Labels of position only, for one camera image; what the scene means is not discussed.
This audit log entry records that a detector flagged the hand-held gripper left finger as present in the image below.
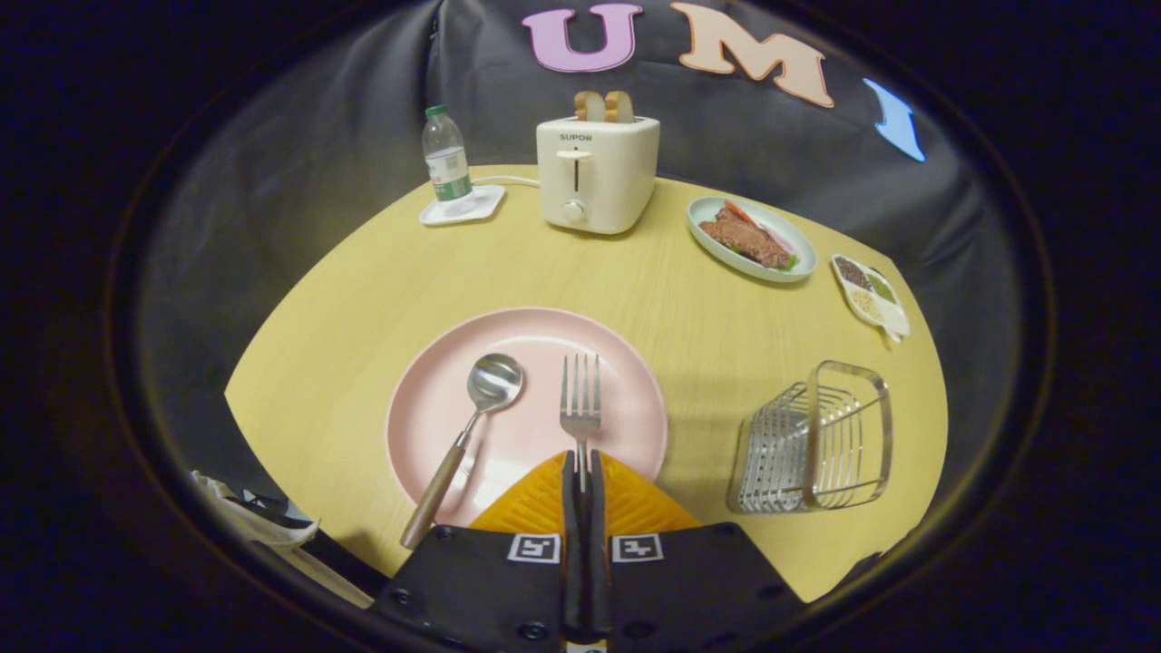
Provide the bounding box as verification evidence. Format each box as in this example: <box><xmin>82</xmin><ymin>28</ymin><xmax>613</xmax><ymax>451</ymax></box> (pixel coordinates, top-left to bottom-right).
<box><xmin>367</xmin><ymin>451</ymin><xmax>587</xmax><ymax>653</ymax></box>

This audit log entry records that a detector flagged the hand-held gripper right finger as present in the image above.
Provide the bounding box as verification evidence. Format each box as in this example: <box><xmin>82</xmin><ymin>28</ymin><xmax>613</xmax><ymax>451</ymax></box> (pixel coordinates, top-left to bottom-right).
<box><xmin>585</xmin><ymin>449</ymin><xmax>808</xmax><ymax>653</ymax></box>

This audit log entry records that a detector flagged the metal fork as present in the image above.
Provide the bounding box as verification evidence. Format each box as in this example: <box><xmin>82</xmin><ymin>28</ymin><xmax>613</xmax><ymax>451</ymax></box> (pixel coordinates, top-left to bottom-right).
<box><xmin>559</xmin><ymin>354</ymin><xmax>602</xmax><ymax>468</ymax></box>

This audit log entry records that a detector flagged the wooden-handled metal spoon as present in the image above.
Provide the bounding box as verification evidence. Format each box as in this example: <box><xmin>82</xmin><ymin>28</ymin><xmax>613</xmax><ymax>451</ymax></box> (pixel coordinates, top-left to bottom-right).
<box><xmin>400</xmin><ymin>353</ymin><xmax>525</xmax><ymax>551</ymax></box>

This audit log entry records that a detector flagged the pink round plate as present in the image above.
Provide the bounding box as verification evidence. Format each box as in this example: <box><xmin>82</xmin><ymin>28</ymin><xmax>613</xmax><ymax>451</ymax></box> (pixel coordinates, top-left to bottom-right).
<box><xmin>385</xmin><ymin>307</ymin><xmax>669</xmax><ymax>529</ymax></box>

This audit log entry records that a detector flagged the pale green oval plate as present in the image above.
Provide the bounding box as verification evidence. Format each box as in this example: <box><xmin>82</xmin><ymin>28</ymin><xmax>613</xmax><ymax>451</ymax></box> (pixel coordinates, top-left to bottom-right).
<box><xmin>687</xmin><ymin>196</ymin><xmax>818</xmax><ymax>284</ymax></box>

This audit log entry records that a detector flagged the sliced meat with garnish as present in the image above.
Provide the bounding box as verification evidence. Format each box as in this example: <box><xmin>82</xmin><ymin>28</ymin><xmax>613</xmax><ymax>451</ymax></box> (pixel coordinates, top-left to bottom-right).
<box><xmin>698</xmin><ymin>201</ymin><xmax>799</xmax><ymax>271</ymax></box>

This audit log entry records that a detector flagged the white square coaster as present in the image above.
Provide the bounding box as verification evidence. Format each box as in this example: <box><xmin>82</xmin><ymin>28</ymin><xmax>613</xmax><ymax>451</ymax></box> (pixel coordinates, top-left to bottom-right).
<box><xmin>419</xmin><ymin>184</ymin><xmax>506</xmax><ymax>226</ymax></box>

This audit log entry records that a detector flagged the white toaster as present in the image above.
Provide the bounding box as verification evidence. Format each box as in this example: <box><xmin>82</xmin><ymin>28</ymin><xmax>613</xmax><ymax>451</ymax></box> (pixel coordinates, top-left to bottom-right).
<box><xmin>535</xmin><ymin>115</ymin><xmax>661</xmax><ymax>236</ymax></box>

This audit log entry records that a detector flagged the white divided condiment dish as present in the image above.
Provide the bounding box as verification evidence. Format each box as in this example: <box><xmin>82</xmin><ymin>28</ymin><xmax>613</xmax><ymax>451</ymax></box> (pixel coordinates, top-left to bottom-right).
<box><xmin>830</xmin><ymin>254</ymin><xmax>911</xmax><ymax>346</ymax></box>

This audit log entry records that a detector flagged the clear plastic water bottle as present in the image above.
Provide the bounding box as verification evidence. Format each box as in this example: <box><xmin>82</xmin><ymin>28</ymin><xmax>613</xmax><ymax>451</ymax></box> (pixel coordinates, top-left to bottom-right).
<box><xmin>422</xmin><ymin>104</ymin><xmax>474</xmax><ymax>202</ymax></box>

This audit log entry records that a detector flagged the black backdrop cloth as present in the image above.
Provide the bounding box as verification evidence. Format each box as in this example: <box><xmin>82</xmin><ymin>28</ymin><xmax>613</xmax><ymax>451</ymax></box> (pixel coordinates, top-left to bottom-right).
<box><xmin>136</xmin><ymin>0</ymin><xmax>1026</xmax><ymax>509</ymax></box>

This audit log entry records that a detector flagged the metal wire cutlery rack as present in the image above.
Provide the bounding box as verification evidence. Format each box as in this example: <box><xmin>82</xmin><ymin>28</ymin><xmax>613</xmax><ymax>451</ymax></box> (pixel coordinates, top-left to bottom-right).
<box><xmin>726</xmin><ymin>360</ymin><xmax>894</xmax><ymax>515</ymax></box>

